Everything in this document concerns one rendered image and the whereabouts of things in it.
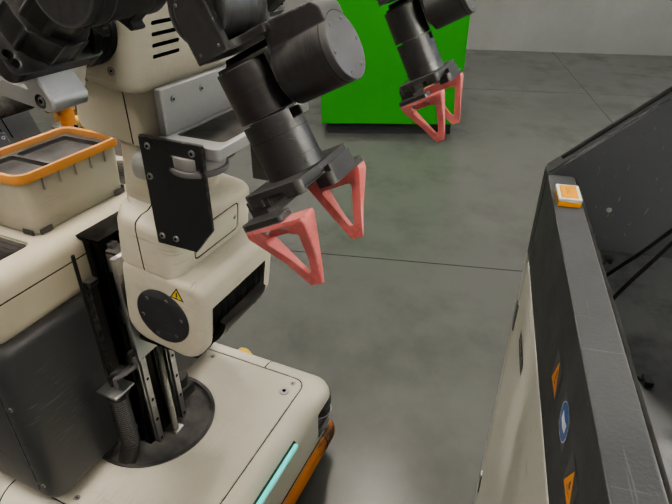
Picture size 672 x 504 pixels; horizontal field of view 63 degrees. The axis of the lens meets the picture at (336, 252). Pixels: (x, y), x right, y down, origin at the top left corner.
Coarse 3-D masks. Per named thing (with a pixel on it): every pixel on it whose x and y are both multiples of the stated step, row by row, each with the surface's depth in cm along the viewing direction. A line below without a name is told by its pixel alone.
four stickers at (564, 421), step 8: (560, 360) 56; (560, 368) 56; (552, 376) 59; (560, 376) 55; (552, 384) 59; (568, 408) 50; (560, 416) 53; (568, 416) 50; (560, 424) 52; (568, 424) 49; (560, 432) 52; (560, 440) 52; (568, 464) 47; (568, 472) 47; (568, 480) 47; (576, 480) 44; (568, 488) 46; (576, 488) 44; (568, 496) 46
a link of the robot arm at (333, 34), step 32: (192, 0) 43; (320, 0) 43; (192, 32) 45; (224, 32) 44; (256, 32) 44; (288, 32) 44; (320, 32) 42; (352, 32) 45; (288, 64) 44; (320, 64) 43; (352, 64) 44; (288, 96) 46
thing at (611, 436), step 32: (544, 192) 84; (544, 224) 79; (576, 224) 69; (544, 256) 76; (576, 256) 63; (544, 288) 72; (576, 288) 57; (608, 288) 57; (544, 320) 69; (576, 320) 53; (608, 320) 52; (544, 352) 66; (576, 352) 50; (608, 352) 49; (544, 384) 63; (576, 384) 49; (608, 384) 45; (544, 416) 61; (576, 416) 47; (608, 416) 42; (640, 416) 42; (544, 448) 59; (576, 448) 46; (608, 448) 40; (640, 448) 40; (608, 480) 37; (640, 480) 37
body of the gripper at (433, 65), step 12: (420, 36) 81; (432, 36) 83; (408, 48) 82; (420, 48) 81; (432, 48) 82; (408, 60) 83; (420, 60) 82; (432, 60) 82; (408, 72) 84; (420, 72) 83; (432, 72) 81; (444, 72) 84; (408, 84) 82
